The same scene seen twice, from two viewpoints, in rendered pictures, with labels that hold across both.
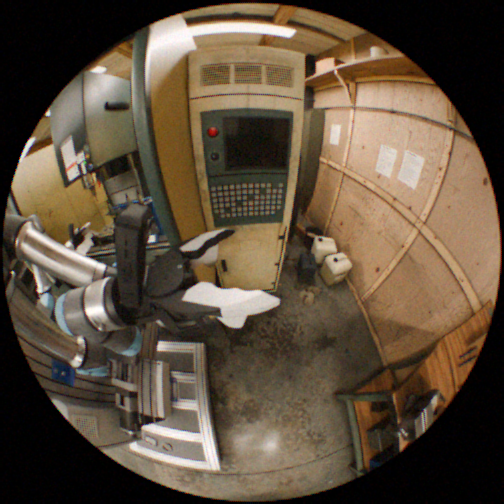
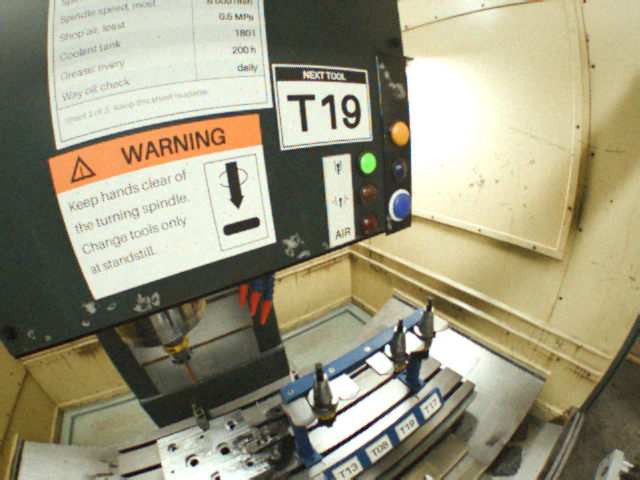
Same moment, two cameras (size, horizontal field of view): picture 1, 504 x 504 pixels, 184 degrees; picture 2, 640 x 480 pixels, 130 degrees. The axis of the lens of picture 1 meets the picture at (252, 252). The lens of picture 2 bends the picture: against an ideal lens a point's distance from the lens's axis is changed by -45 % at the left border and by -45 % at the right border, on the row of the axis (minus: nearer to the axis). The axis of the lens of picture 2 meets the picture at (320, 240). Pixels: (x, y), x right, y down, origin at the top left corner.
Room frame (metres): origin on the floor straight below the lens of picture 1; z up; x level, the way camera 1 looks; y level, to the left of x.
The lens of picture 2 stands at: (0.52, 1.25, 1.72)
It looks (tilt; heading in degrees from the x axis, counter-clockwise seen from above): 22 degrees down; 337
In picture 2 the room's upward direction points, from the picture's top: 6 degrees counter-clockwise
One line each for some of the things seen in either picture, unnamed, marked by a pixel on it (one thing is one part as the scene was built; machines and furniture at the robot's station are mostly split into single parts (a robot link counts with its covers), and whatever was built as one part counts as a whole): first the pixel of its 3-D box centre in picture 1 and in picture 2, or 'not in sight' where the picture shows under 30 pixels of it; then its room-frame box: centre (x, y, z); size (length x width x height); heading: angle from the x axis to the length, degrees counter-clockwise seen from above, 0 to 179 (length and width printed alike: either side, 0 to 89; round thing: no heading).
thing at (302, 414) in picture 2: not in sight; (301, 412); (0.84, 1.19, 1.21); 0.07 x 0.05 x 0.01; 7
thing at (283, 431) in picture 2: not in sight; (270, 444); (0.93, 1.29, 0.97); 0.13 x 0.03 x 0.15; 97
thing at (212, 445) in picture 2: (109, 231); (211, 458); (0.94, 1.47, 0.96); 0.29 x 0.23 x 0.05; 97
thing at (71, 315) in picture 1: (83, 312); not in sight; (0.02, 0.27, 1.43); 0.11 x 0.08 x 0.09; 112
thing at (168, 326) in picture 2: (89, 180); (150, 285); (0.91, 1.37, 1.55); 0.16 x 0.16 x 0.12
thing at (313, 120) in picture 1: (304, 109); not in sight; (2.97, -0.91, 2.10); 1.00 x 0.28 x 4.20; 8
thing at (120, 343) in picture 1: (117, 327); not in sight; (0.04, 0.28, 1.34); 0.11 x 0.08 x 0.11; 22
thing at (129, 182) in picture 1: (125, 195); (188, 326); (1.35, 1.42, 1.16); 0.48 x 0.05 x 0.51; 97
